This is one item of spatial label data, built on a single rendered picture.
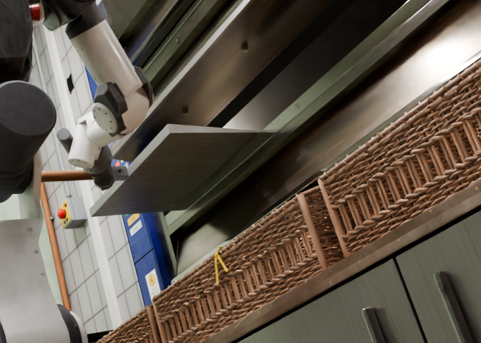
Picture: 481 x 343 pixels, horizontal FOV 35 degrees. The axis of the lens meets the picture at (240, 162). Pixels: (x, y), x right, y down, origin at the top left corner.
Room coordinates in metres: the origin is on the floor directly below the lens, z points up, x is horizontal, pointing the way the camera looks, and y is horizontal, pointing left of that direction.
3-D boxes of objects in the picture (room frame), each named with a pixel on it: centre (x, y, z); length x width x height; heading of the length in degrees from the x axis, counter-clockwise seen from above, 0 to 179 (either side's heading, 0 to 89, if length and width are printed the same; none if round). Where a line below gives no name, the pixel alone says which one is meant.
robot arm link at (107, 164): (1.91, 0.37, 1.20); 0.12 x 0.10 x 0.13; 4
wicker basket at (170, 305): (1.60, -0.08, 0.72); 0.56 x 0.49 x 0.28; 41
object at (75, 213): (2.92, 0.71, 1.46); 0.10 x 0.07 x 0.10; 39
